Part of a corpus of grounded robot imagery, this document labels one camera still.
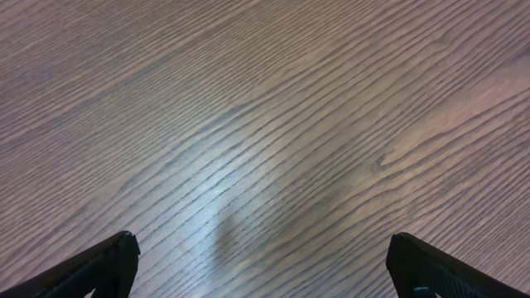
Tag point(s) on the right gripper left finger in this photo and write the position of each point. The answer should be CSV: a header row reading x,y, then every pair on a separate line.
x,y
106,270

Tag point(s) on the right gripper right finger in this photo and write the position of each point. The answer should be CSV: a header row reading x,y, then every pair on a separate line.
x,y
418,269

